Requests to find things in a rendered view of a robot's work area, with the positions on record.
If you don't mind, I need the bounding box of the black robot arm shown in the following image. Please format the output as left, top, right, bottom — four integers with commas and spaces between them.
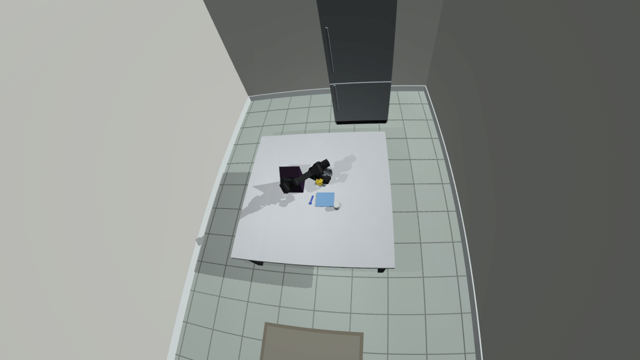
279, 159, 330, 194

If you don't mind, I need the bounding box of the light blue flat mat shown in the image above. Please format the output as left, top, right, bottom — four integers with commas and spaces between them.
315, 192, 335, 207

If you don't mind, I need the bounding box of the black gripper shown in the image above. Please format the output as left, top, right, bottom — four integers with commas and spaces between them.
309, 173, 331, 184

